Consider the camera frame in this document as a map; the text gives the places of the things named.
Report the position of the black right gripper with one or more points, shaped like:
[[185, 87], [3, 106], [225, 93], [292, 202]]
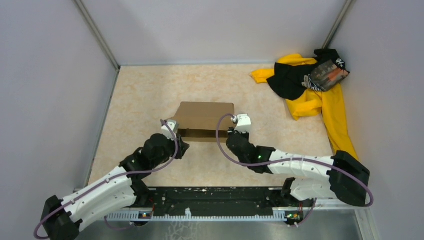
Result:
[[244, 134]]

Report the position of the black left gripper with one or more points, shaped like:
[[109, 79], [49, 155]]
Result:
[[182, 147]]

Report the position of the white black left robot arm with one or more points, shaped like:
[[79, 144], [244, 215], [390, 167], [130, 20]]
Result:
[[64, 218]]

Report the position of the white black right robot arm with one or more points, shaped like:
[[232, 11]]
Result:
[[339, 177]]

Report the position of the black cloth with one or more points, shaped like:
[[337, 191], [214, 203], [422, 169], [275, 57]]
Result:
[[287, 79]]

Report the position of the yellow cloth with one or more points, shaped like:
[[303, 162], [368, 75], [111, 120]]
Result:
[[311, 103]]

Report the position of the patterned grey pouch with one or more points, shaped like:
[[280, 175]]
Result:
[[326, 75]]

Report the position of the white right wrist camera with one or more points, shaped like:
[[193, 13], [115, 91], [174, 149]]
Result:
[[242, 123]]

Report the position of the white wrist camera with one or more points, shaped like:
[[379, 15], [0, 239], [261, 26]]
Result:
[[242, 123], [169, 128]]

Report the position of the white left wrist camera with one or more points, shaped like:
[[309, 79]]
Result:
[[169, 128]]

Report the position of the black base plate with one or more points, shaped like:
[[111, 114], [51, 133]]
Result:
[[217, 201]]

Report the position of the aluminium frame rail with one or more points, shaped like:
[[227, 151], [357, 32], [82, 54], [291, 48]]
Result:
[[285, 216]]

